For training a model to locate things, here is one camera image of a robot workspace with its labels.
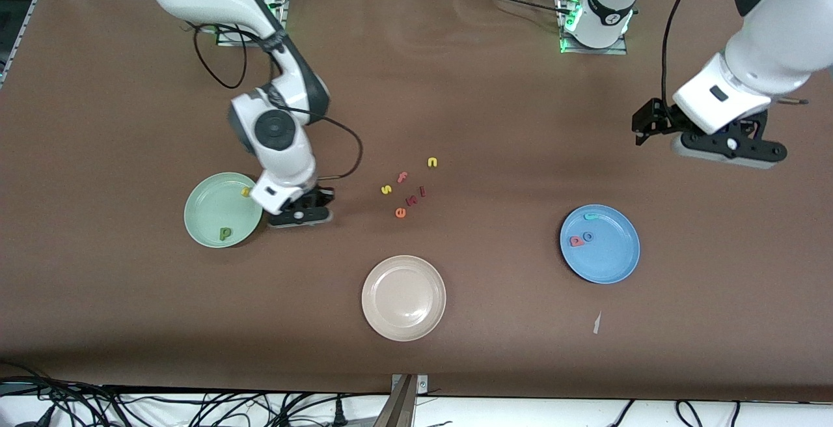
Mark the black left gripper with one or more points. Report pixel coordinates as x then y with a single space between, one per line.
658 118

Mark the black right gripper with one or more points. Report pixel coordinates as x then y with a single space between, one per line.
322 198

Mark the green foam letter d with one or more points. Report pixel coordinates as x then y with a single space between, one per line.
225 234

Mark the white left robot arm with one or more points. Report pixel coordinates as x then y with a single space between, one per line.
781 43

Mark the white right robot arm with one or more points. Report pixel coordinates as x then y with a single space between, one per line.
286 153

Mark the green plate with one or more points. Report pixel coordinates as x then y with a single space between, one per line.
215 206

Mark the beige plate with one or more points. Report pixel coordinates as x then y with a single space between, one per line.
403 297

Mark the blue plate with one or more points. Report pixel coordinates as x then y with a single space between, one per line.
608 254

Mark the brown table cover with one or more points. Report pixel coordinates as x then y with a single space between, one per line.
416 88

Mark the white tape scrap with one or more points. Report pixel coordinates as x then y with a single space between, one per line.
597 323

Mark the black power plug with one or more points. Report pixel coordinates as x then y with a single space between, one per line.
339 414

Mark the grey metal bar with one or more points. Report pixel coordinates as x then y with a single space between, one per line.
398 407

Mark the silver metal bracket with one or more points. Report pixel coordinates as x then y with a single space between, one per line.
422 385

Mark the aluminium frame rail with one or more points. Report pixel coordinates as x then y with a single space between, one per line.
31 21

